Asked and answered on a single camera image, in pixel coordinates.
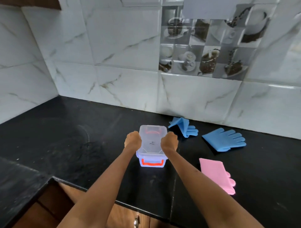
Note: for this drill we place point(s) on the folded blue silicone glove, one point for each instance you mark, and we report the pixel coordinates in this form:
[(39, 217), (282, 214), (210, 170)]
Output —
[(183, 126)]

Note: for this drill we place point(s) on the person's right hand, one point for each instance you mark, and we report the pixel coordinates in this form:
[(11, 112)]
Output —
[(168, 142)]

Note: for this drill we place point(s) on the person's right forearm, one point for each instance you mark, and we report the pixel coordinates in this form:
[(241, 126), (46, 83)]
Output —
[(204, 195)]

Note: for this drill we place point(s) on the flat blue silicone glove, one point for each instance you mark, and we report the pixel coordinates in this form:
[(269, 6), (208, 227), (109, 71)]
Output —
[(223, 139)]

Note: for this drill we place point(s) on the wooden base cabinet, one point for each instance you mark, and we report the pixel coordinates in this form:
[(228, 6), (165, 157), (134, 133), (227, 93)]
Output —
[(77, 211)]

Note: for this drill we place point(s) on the wooden wall cabinet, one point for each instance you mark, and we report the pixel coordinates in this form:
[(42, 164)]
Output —
[(35, 3)]

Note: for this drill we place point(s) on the person's left forearm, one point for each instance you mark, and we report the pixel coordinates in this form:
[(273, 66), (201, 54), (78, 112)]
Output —
[(101, 189)]

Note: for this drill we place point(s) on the person's left fingers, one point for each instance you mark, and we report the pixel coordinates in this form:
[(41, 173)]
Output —
[(138, 137)]

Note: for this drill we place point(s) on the person's left hand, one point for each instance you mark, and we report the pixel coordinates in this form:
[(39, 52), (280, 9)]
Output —
[(132, 140)]

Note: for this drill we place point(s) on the clear plastic box orange latches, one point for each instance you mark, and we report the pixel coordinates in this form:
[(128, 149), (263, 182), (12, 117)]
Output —
[(150, 146)]

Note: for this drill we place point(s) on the pink silicone glove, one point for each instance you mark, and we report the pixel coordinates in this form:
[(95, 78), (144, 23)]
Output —
[(217, 173)]

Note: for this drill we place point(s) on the person's right fingers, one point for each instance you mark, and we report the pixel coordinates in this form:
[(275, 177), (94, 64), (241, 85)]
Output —
[(164, 139)]

